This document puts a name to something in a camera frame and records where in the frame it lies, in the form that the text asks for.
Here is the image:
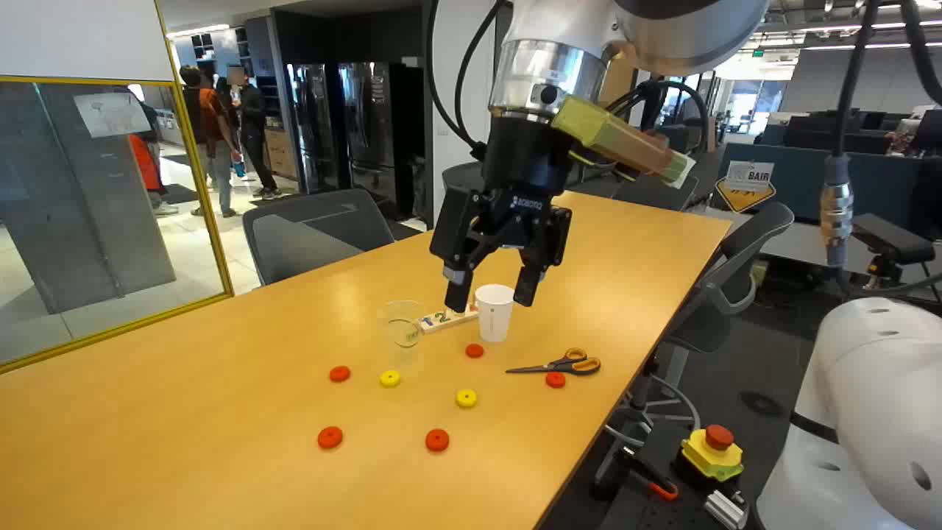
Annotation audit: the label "black tool with orange handle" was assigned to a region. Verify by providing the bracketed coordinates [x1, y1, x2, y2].
[628, 468, 684, 507]

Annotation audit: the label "white paper sign on glass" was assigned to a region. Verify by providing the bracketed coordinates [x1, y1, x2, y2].
[70, 89, 156, 142]

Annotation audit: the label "blue office divider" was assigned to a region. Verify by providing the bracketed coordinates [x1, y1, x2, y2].
[725, 142, 942, 238]

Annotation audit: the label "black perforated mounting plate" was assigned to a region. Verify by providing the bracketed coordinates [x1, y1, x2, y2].
[532, 365, 788, 530]

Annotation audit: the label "clear plastic cup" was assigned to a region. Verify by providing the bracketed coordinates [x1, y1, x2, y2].
[382, 300, 428, 353]

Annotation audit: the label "white and yellow card sign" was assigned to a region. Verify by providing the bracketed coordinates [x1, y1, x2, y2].
[718, 159, 778, 216]

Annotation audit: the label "person in grey trousers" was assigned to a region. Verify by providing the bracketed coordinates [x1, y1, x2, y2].
[176, 63, 245, 222]

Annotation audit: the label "black cable with grey sleeve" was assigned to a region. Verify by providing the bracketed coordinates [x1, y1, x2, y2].
[819, 0, 887, 275]

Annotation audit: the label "small white connector box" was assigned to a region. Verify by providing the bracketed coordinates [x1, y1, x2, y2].
[703, 485, 750, 530]

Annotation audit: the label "white paper cup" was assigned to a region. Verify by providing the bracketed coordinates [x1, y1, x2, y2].
[473, 282, 519, 346]

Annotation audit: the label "black office chair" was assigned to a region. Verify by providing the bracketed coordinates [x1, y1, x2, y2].
[666, 201, 797, 394]

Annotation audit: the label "yellow red emergency stop button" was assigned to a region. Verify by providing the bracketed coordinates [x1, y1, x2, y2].
[679, 421, 749, 485]

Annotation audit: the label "grey cable bundle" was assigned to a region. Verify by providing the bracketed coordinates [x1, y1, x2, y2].
[597, 376, 703, 456]

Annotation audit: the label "glass partition with yellow frame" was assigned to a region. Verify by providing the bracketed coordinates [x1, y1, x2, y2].
[0, 0, 239, 376]

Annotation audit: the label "person in black jacket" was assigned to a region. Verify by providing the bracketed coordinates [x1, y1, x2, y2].
[228, 63, 284, 201]

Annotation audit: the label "orange and black scissors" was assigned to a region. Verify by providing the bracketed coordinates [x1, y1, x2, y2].
[503, 348, 604, 379]

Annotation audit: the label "black display refrigerator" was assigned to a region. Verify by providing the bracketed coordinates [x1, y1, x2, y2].
[285, 58, 342, 195]
[337, 58, 394, 204]

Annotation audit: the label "white wooden peg base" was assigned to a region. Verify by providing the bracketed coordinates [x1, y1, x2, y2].
[419, 303, 484, 332]

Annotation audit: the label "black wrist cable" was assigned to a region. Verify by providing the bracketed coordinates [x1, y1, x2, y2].
[420, 0, 512, 166]

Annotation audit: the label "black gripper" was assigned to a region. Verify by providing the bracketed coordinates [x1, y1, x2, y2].
[428, 116, 593, 315]

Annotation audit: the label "black padded seat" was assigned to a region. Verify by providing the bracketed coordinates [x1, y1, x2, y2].
[850, 209, 940, 288]

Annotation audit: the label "grey office chair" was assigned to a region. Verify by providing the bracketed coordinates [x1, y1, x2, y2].
[242, 187, 397, 288]
[440, 159, 493, 197]

